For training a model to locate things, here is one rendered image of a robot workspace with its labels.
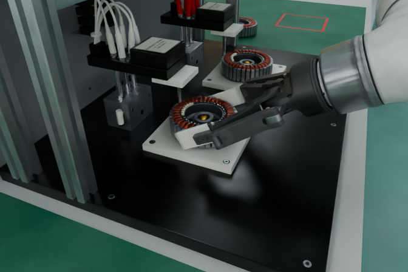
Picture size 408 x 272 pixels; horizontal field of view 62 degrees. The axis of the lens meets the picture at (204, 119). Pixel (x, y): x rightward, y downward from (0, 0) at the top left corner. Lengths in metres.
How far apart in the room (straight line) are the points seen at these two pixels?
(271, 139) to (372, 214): 1.10
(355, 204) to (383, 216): 1.12
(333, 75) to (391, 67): 0.06
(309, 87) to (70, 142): 0.30
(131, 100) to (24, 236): 0.25
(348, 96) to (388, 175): 1.45
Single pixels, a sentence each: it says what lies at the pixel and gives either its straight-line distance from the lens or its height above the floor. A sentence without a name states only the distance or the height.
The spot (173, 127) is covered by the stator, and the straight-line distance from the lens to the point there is 0.54.
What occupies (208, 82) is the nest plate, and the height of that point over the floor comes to 0.78.
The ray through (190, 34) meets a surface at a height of 0.85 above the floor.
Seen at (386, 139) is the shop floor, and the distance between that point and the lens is 2.13.
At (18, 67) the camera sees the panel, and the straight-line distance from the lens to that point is 0.58.
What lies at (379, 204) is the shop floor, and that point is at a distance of 1.70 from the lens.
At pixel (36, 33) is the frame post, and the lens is 0.37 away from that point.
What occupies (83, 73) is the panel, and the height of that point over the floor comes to 0.84.
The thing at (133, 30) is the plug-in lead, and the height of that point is 0.93.
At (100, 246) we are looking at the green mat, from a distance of 0.47.
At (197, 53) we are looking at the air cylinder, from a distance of 0.80.
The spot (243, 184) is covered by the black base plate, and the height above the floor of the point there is 0.77.
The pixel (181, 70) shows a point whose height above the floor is 0.88.
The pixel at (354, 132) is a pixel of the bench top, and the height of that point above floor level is 0.75.
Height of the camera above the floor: 1.11
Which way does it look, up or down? 33 degrees down
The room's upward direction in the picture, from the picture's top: straight up
